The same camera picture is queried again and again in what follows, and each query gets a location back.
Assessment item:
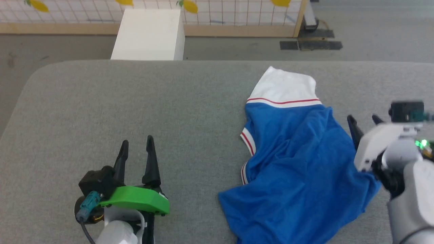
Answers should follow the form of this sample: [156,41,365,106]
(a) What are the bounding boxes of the green and white left gripper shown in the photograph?
[99,135,170,216]

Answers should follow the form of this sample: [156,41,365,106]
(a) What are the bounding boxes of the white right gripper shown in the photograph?
[347,114,421,172]

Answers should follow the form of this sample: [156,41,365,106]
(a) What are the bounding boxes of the blue and white garment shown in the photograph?
[218,66,382,244]

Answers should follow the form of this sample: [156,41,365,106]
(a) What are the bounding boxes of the grey fabric sofa seat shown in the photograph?
[0,60,434,244]

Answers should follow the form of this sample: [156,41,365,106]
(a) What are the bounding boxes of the black floor mat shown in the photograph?
[279,28,343,52]

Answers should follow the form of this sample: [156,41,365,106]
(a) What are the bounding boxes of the grey metal fence foot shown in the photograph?
[303,0,320,32]

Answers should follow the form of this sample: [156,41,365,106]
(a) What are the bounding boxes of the white box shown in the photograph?
[111,8,185,61]

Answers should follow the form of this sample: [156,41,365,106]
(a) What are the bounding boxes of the teal plug with black cable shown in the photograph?
[75,191,103,244]

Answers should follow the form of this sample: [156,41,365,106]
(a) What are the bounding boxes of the wire grid fence wooden frame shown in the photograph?
[0,0,309,38]

